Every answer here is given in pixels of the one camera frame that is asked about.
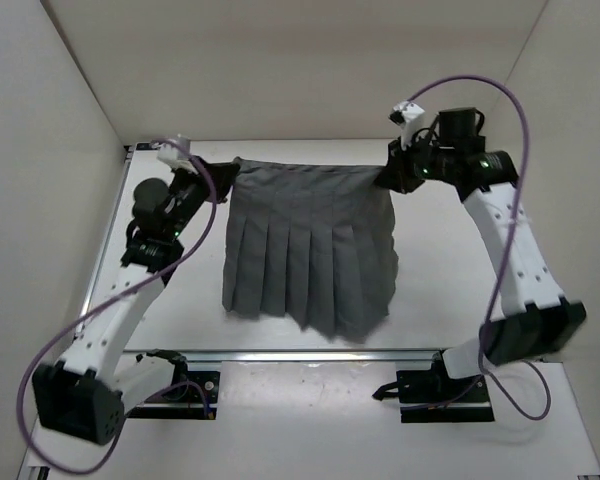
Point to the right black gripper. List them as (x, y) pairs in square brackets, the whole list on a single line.
[(396, 175)]

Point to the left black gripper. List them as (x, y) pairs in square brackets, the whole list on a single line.
[(225, 173)]

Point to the grey pleated skirt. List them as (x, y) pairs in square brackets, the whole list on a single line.
[(312, 242)]

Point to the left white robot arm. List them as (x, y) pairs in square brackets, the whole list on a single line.
[(82, 394)]

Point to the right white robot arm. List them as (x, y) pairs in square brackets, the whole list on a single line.
[(538, 319)]

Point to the left blue corner sticker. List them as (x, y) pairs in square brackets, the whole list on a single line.
[(146, 146)]

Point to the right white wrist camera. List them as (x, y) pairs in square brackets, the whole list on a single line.
[(409, 117)]

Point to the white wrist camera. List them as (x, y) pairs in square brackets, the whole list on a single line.
[(409, 117), (175, 153)]

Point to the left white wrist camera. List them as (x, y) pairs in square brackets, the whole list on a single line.
[(175, 153)]

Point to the aluminium front table rail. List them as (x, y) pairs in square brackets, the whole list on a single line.
[(308, 355)]

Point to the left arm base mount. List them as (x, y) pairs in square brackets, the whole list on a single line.
[(193, 394)]

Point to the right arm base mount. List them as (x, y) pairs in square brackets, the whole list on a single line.
[(427, 397)]

